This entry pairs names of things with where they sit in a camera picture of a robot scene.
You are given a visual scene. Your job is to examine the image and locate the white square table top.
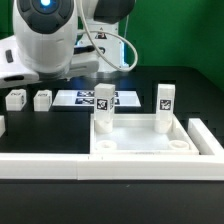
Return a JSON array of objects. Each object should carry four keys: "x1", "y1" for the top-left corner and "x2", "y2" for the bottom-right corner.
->
[{"x1": 90, "y1": 114, "x2": 199, "y2": 155}]

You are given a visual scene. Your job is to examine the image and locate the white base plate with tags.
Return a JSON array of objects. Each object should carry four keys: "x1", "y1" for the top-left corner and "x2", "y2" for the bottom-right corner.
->
[{"x1": 53, "y1": 90, "x2": 141, "y2": 107}]

